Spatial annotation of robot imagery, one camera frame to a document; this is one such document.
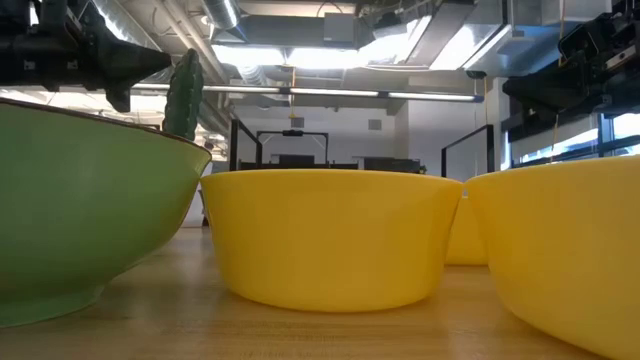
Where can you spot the black framed window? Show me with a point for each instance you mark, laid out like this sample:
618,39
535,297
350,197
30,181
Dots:
625,127

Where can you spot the black background gantry frame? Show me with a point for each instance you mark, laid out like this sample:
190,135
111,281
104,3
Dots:
292,133

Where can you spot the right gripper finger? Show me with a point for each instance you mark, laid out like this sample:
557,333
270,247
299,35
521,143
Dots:
540,82
547,105

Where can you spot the silver spiral duct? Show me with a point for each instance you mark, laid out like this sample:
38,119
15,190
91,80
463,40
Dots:
222,12

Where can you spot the black background monitor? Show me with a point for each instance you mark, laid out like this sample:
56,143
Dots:
392,166

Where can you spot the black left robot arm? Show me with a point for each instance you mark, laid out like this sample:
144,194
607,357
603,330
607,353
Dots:
20,60

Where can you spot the green cactus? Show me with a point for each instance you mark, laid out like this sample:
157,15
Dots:
184,95

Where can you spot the black ceiling camera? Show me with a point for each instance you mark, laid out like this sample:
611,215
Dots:
476,74

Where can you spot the long ceiling light tube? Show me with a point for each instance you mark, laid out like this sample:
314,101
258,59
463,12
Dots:
330,92

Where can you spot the grey ceiling box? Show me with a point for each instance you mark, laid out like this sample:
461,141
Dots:
340,27

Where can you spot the grey wall vent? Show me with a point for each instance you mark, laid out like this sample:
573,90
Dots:
375,125
297,122

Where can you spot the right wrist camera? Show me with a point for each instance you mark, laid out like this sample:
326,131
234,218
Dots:
582,42

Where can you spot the yellow plastic mini bowl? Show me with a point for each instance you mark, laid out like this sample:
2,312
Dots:
465,240
330,240
565,250

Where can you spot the green bowl red floral inside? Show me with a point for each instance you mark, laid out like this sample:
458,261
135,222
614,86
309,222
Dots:
75,210

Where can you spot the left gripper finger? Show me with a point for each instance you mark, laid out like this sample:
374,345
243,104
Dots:
130,56
122,87

